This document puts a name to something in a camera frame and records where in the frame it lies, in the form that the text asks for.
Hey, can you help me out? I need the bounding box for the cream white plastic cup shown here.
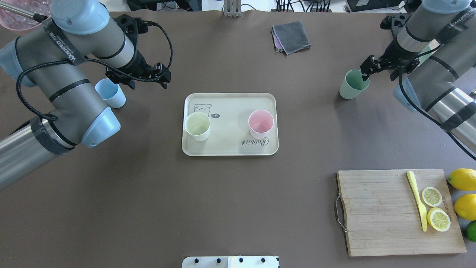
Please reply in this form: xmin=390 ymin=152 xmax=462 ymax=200
xmin=184 ymin=112 xmax=210 ymax=142

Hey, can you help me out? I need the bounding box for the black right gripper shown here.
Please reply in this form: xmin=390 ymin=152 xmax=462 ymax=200
xmin=360 ymin=13 xmax=419 ymax=82

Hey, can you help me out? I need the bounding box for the yellow plastic knife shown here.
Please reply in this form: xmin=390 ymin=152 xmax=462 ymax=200
xmin=406 ymin=170 xmax=428 ymax=232

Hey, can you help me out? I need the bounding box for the green lime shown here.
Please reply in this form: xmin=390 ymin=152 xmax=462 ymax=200
xmin=466 ymin=220 xmax=476 ymax=242

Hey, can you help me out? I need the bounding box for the aluminium frame post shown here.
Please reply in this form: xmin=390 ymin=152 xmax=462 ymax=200
xmin=223 ymin=0 xmax=242 ymax=17

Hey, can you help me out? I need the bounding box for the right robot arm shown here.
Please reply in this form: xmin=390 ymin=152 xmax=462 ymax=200
xmin=360 ymin=0 xmax=476 ymax=151

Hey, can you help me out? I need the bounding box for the grey folded cloth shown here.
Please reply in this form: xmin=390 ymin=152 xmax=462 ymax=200
xmin=271 ymin=21 xmax=311 ymax=55

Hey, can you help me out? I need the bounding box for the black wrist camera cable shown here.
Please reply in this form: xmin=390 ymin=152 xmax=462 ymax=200
xmin=398 ymin=63 xmax=476 ymax=161

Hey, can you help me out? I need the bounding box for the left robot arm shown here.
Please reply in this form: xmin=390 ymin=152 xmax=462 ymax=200
xmin=1 ymin=0 xmax=171 ymax=189

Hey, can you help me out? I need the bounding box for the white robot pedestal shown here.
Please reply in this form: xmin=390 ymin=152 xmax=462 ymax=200
xmin=182 ymin=255 xmax=280 ymax=268

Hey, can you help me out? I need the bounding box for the lemon half upper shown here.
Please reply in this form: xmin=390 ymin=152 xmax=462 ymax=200
xmin=421 ymin=186 xmax=443 ymax=207

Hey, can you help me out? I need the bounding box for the lemon half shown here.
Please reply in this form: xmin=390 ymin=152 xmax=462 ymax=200
xmin=427 ymin=207 xmax=451 ymax=232
xmin=421 ymin=186 xmax=443 ymax=207

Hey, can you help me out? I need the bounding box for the pink bowl with ice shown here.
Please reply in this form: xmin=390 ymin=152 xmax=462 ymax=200
xmin=0 ymin=0 xmax=52 ymax=35

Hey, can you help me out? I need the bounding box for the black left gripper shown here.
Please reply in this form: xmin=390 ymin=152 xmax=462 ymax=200
xmin=105 ymin=14 xmax=172 ymax=90

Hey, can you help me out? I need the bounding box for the cream rabbit serving tray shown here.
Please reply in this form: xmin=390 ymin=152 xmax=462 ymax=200
xmin=181 ymin=93 xmax=279 ymax=156

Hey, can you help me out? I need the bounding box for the whole yellow lemon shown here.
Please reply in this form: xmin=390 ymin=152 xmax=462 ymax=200
xmin=454 ymin=194 xmax=476 ymax=221
xmin=448 ymin=168 xmax=476 ymax=191

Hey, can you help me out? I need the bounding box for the lemon half lower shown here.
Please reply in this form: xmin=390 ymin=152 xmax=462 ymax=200
xmin=427 ymin=207 xmax=451 ymax=232

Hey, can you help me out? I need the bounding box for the green plastic cup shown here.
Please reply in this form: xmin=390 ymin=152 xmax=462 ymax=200
xmin=339 ymin=70 xmax=370 ymax=100

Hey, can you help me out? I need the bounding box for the wooden cutting board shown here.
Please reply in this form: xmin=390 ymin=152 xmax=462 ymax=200
xmin=337 ymin=169 xmax=466 ymax=257

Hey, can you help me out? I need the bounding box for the light blue plastic cup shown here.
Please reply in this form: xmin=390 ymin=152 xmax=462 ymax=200
xmin=95 ymin=78 xmax=126 ymax=109

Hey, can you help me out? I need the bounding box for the pink plastic cup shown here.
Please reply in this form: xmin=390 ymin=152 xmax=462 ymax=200
xmin=248 ymin=110 xmax=274 ymax=139

